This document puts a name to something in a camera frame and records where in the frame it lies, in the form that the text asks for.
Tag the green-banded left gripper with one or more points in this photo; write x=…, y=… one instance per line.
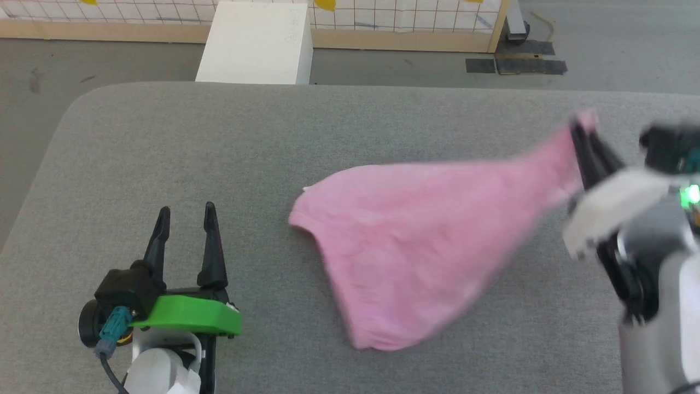
x=188, y=316

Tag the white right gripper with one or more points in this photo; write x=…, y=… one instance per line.
x=618, y=208

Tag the pink garment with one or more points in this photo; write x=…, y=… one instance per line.
x=415, y=241

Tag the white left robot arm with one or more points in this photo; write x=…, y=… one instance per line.
x=164, y=375

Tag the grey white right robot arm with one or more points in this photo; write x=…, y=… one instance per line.
x=664, y=306

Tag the long black floor mat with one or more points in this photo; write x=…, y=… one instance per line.
x=531, y=67

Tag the black floor mat under stand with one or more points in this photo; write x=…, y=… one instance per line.
x=525, y=48

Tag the small black floor mat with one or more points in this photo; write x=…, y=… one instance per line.
x=480, y=65

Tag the metal stand foot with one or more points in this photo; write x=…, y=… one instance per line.
x=517, y=24

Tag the white box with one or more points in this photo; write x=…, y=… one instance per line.
x=257, y=44

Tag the lemon-print wood-framed screen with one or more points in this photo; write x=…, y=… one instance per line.
x=383, y=35

